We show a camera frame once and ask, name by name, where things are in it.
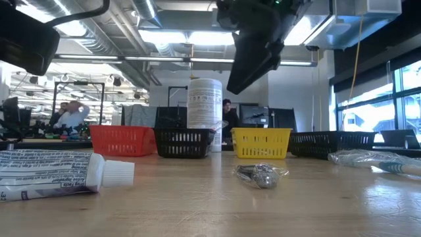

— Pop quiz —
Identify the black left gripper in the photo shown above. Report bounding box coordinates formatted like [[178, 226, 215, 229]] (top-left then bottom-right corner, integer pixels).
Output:
[[0, 0, 62, 77]]

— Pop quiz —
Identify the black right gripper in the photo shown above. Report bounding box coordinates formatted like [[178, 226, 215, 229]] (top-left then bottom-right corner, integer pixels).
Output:
[[215, 0, 313, 96]]

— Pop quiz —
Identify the black computer monitor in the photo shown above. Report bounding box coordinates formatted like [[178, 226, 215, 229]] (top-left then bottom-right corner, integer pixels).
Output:
[[239, 104, 270, 128]]

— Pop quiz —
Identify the black metal frame stand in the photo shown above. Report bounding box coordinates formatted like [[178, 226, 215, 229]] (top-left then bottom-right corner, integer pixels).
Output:
[[51, 81, 105, 128]]

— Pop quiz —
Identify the wide black plastic basket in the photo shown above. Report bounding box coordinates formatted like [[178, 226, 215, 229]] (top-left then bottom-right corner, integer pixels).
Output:
[[289, 130, 378, 161]]

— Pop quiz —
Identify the red plastic basket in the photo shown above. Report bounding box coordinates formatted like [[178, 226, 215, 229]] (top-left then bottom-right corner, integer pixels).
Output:
[[89, 124, 157, 157]]

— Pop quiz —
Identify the long ceiling light bar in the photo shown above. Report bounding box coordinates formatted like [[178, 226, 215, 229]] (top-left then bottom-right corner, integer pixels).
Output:
[[54, 54, 318, 67]]

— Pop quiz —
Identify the white ceiling unit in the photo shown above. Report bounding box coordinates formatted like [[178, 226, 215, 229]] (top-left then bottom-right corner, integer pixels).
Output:
[[355, 0, 403, 16]]

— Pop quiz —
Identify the grey cloth partition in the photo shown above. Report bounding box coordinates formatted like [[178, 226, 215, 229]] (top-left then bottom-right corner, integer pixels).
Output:
[[121, 104, 158, 126]]

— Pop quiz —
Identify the cluttered background workbench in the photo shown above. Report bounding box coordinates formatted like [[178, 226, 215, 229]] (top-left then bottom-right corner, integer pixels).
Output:
[[0, 140, 93, 151]]

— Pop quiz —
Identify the small black plastic basket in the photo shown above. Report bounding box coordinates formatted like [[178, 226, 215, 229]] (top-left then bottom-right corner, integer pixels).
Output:
[[153, 127, 216, 159]]

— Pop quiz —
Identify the dark desk under laptop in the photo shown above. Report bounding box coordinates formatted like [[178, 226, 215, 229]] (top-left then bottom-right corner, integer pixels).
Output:
[[367, 146, 421, 157]]

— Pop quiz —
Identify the white toothpaste tube black print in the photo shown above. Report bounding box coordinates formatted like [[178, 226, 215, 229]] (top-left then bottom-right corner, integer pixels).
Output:
[[0, 149, 136, 203]]

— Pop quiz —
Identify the black camera cable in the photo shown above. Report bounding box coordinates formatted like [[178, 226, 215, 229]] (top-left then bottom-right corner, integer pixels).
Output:
[[45, 0, 111, 28]]

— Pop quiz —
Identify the hanging yellow cable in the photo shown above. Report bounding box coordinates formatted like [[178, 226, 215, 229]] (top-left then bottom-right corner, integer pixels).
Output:
[[341, 16, 364, 131]]

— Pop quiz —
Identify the round silver air duct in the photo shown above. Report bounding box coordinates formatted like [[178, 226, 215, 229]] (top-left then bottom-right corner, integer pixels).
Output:
[[131, 0, 162, 28]]

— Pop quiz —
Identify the yellow plastic basket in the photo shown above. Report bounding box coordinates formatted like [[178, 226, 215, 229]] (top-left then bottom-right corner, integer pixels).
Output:
[[230, 127, 293, 160]]

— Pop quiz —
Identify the silver razor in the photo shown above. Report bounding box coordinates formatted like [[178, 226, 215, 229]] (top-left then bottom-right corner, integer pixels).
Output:
[[234, 163, 290, 190]]

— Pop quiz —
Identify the black panel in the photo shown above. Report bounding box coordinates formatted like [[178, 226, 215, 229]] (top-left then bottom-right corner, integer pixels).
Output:
[[155, 106, 188, 129], [268, 107, 297, 132]]

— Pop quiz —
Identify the thin black frame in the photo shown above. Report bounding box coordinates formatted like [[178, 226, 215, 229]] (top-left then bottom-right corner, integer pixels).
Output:
[[167, 86, 188, 108]]

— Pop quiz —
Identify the white wipes canister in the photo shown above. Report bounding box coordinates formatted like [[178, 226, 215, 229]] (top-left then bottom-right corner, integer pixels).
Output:
[[186, 78, 224, 153]]

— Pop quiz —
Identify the teal toothbrush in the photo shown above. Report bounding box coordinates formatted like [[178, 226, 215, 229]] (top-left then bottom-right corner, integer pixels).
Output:
[[328, 149, 421, 180]]

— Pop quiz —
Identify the red toothbrush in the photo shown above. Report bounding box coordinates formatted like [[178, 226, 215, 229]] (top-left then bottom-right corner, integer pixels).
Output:
[[210, 120, 230, 131]]

